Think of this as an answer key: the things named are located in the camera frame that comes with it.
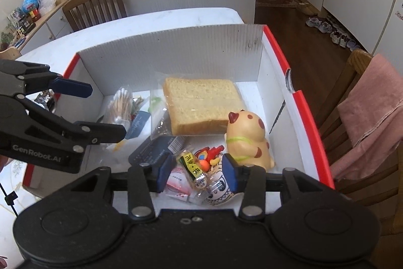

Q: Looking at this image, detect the pink white tube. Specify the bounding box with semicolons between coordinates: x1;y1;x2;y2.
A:
164;166;194;202

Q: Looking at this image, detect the blue white tissue pack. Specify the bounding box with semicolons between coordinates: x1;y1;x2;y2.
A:
107;97;186;165

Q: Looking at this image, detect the yellow green candy packet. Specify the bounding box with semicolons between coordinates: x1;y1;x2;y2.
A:
176;149;208;190

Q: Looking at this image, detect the bag of cotton swabs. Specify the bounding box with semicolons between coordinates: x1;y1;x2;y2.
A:
102;87;132;131

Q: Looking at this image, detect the red orange fish charm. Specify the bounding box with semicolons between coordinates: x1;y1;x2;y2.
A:
195;145;225;175

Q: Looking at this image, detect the bagged bread slice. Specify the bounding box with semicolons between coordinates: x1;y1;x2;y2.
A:
150;72;246;137

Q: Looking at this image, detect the black snack packet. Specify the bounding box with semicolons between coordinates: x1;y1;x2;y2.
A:
33;89;56;113

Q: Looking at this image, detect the bunny doll keychain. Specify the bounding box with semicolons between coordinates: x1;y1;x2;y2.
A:
203;171;234;206

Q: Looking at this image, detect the wooden side cabinet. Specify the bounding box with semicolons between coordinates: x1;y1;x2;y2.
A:
1;0;72;60

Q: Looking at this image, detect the red white cardboard box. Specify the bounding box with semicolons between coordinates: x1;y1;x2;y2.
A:
22;23;335;210

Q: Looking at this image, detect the blue globe toy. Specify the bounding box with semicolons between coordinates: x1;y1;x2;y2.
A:
22;0;40;14

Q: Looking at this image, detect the dark wooden chair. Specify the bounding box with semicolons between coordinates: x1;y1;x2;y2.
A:
62;0;127;32

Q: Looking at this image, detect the wooden chair with towel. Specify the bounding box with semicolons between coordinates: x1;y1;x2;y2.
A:
315;49;402;235

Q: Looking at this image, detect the pink towel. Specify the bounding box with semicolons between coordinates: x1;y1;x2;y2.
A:
331;54;402;180

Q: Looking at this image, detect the row of shoes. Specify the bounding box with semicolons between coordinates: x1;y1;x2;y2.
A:
305;16;362;51

